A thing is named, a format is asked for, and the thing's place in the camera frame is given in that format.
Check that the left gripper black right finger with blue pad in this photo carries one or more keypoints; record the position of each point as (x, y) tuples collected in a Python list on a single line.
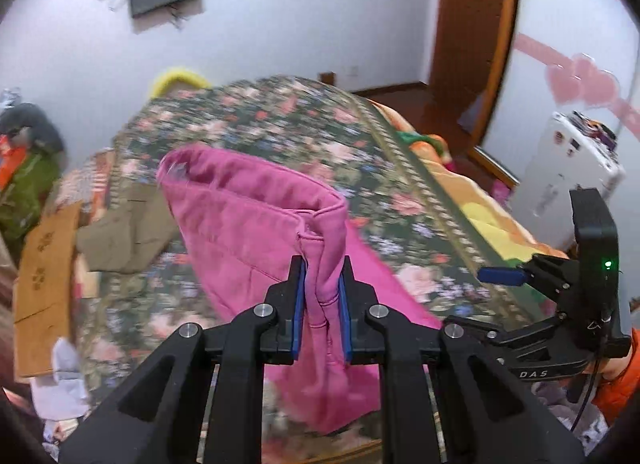
[(459, 393)]

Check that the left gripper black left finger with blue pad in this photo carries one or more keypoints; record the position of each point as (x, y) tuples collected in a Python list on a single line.
[(198, 396)]

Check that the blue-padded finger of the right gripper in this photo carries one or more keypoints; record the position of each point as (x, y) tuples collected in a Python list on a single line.
[(502, 276)]

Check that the pink pants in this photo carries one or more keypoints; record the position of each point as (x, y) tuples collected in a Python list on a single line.
[(242, 219)]

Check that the orange sleeved forearm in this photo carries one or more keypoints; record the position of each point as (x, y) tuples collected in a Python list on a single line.
[(619, 381)]

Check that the white appliance with stickers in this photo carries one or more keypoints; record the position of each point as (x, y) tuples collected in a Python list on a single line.
[(573, 153)]

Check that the orange yellow blanket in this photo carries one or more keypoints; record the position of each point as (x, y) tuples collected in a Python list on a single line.
[(495, 225)]

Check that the brown cardboard box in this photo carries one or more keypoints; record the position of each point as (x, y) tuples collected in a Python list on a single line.
[(42, 301)]

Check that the olive green folded pants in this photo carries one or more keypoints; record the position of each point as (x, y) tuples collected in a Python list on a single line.
[(127, 239)]

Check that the dark floral bedspread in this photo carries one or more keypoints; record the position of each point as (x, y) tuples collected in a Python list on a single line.
[(398, 208)]

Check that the striped patchwork sheet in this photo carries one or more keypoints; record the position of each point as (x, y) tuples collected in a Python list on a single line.
[(88, 185)]

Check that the grey plush pillow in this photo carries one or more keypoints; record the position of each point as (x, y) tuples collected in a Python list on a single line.
[(27, 125)]

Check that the pink heart wall sticker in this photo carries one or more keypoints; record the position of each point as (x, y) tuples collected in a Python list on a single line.
[(578, 78)]

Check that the wooden wardrobe door frame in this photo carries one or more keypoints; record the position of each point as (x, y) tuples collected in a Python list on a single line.
[(472, 43)]

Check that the yellow curved bed rail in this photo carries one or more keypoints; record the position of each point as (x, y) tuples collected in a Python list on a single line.
[(167, 80)]

